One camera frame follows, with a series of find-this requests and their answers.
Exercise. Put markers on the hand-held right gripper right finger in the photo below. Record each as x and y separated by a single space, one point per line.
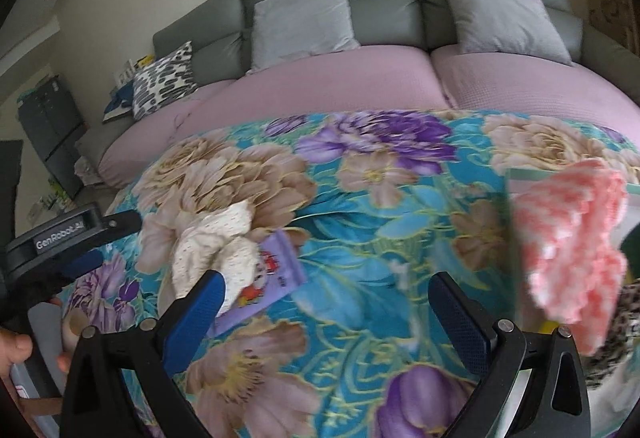
460 323

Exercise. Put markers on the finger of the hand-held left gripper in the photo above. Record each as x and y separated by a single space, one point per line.
82 264
122 220

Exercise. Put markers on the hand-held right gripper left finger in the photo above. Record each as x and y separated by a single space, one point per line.
192 323

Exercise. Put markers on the white dotted cloth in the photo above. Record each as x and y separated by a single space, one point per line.
210 243

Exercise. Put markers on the purple cartoon print packet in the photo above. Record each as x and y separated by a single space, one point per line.
275 268

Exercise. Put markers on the pink knitted scrunchie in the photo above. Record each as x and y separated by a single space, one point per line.
570 243

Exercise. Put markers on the leopard print scrunchie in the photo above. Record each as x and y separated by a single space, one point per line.
615 333

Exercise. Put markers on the teal cardboard tray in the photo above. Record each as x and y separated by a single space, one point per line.
515 175

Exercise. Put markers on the person's left hand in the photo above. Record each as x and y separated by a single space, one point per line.
15 348

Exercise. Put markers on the dark grey cabinet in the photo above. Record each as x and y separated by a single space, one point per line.
47 128

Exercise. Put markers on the dark blue book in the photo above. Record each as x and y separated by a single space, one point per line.
117 105

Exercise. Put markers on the floral blanket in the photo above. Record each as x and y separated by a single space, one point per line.
375 218

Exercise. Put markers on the black white patterned pillow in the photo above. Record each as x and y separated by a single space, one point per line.
162 80

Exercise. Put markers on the yellow white booklet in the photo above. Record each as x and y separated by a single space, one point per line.
132 65

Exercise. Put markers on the pink sofa seat cover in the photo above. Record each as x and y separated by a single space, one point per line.
300 83
525 83

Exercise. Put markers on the plain grey pillow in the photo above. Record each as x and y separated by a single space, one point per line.
300 18

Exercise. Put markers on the grey pink pillow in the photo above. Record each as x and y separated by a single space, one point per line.
505 13

